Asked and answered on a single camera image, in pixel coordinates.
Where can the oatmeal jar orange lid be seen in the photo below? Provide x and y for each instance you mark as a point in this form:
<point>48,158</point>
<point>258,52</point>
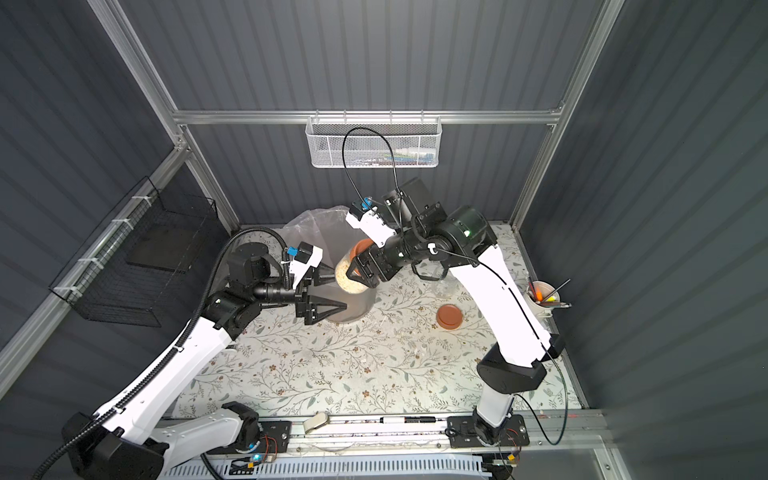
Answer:
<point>355,276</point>

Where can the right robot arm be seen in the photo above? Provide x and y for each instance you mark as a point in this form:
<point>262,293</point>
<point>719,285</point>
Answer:
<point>408,226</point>

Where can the black wire wall basket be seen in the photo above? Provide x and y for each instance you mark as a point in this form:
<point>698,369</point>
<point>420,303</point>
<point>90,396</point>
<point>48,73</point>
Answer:
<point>149,266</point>

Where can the pens in white basket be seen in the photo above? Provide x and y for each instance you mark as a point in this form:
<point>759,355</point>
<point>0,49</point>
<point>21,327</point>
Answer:
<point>403,158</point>

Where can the grey mesh trash bin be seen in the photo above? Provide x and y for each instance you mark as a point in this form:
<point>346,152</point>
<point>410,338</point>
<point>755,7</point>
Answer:
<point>357,305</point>

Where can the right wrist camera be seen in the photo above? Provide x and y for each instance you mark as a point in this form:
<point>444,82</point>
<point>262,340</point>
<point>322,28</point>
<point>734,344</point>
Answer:
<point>365,218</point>

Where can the clear plastic bin liner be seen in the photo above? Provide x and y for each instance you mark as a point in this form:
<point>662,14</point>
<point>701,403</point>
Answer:
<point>318,225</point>

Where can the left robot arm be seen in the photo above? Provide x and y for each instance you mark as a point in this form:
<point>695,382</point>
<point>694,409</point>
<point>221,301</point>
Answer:
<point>123,440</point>

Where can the white wire wall basket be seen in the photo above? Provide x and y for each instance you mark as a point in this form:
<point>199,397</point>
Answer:
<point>330,145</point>

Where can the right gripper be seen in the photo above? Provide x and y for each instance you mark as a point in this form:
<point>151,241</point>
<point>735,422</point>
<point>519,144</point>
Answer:
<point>364,267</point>

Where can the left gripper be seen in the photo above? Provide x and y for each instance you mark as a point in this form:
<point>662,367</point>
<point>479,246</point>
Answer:
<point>303,303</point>

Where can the white utensil cup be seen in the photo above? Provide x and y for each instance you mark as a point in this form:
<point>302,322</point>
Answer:
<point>543,299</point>

